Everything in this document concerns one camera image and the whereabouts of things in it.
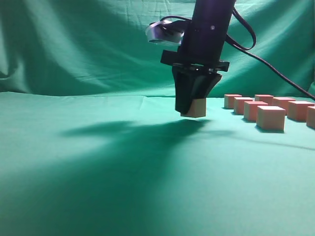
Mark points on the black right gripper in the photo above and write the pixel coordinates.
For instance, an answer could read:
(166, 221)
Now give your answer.
(201, 44)

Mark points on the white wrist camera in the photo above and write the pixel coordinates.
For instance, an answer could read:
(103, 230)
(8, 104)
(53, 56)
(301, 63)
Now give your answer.
(166, 32)

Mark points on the pink cube column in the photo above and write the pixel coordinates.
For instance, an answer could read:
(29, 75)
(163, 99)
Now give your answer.
(264, 98)
(239, 104)
(250, 109)
(297, 110)
(197, 109)
(270, 118)
(282, 102)
(229, 100)

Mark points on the green cloth backdrop and cover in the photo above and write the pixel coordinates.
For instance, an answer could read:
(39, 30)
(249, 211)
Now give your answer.
(91, 145)

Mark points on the pink cube column edge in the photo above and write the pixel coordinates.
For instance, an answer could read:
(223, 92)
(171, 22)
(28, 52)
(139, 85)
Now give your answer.
(310, 119)

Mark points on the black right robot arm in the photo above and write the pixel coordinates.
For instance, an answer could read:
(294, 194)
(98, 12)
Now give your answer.
(196, 64)

